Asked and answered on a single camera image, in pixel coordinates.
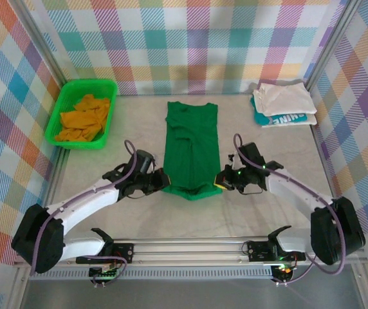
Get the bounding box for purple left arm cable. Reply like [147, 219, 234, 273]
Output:
[29, 139, 140, 288]

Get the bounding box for mustard yellow t-shirt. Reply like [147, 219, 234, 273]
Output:
[54, 93, 113, 142]

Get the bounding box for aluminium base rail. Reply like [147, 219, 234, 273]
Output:
[12, 239, 368, 268]

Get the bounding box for aluminium frame post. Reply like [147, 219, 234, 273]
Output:
[8, 0, 69, 85]
[303, 0, 363, 94]

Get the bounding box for white t-shirt with teal print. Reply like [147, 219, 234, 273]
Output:
[261, 111, 318, 128]

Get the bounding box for left controller circuit board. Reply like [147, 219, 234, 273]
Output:
[88, 266, 123, 280]

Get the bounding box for controller circuit board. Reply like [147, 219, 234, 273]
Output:
[88, 266, 123, 280]
[272, 263, 297, 281]

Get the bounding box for right controller circuit board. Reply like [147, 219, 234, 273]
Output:
[272, 263, 297, 281]

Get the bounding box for slotted grey cable duct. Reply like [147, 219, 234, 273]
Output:
[29, 269, 275, 280]

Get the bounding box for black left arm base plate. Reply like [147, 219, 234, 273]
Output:
[75, 243, 135, 265]

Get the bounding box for teal folded t-shirt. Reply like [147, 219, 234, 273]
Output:
[250, 96, 272, 126]

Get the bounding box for green t-shirt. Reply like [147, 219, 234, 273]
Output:
[160, 101, 223, 202]

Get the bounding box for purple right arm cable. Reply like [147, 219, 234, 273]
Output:
[234, 133, 348, 286]

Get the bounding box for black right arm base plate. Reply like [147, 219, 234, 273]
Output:
[246, 240, 308, 263]

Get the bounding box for white folded t-shirt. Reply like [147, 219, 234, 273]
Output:
[252, 82, 317, 117]

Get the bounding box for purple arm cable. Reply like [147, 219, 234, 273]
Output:
[29, 139, 140, 288]
[234, 133, 348, 286]

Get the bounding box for green plastic basket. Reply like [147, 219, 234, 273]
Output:
[44, 79, 120, 151]

